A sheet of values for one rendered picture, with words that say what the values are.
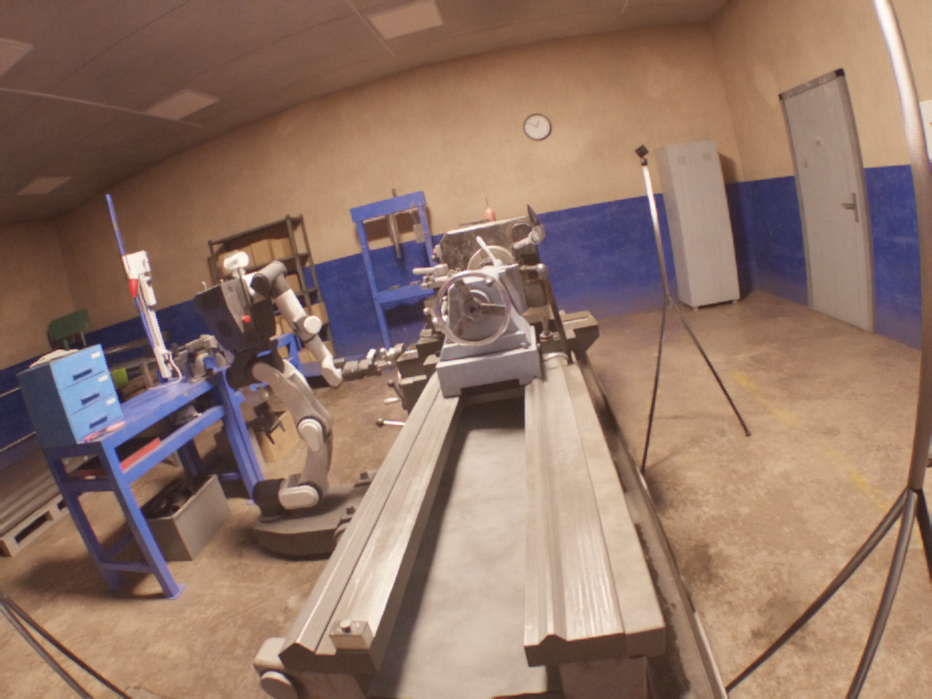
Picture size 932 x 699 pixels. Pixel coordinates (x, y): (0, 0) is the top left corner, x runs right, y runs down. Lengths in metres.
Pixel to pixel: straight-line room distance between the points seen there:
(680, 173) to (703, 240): 0.77
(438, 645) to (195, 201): 6.97
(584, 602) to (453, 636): 0.25
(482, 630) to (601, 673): 0.23
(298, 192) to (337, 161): 0.64
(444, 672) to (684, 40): 6.58
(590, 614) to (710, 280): 5.39
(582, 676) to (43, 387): 2.48
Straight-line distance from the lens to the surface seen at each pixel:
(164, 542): 3.06
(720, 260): 5.92
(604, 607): 0.69
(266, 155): 6.85
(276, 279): 2.22
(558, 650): 0.67
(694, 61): 6.69
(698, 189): 5.82
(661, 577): 1.38
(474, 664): 0.80
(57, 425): 2.69
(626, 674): 0.72
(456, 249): 2.72
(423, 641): 0.85
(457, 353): 1.57
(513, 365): 1.52
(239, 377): 2.44
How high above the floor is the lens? 1.31
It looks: 13 degrees down
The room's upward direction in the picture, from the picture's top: 12 degrees counter-clockwise
